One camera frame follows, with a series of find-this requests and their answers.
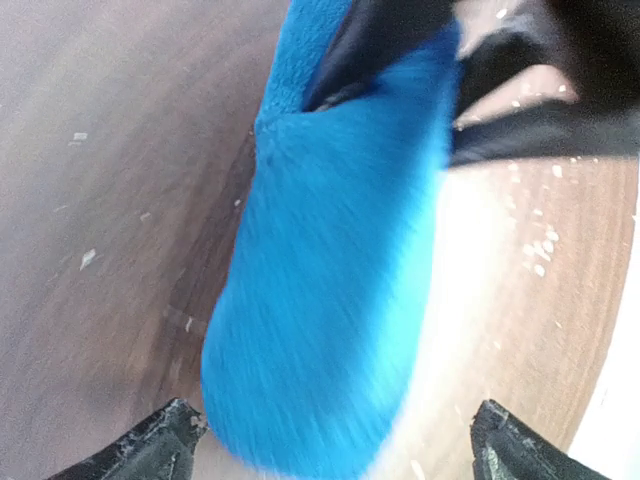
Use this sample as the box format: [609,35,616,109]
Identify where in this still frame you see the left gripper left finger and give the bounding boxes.
[49,398,208,480]

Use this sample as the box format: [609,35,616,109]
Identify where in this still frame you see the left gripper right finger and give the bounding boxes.
[470,399,606,480]

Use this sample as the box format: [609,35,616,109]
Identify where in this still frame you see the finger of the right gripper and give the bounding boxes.
[303,0,453,112]
[450,1,639,166]

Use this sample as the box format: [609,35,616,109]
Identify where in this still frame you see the blue towel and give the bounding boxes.
[201,1,460,479]

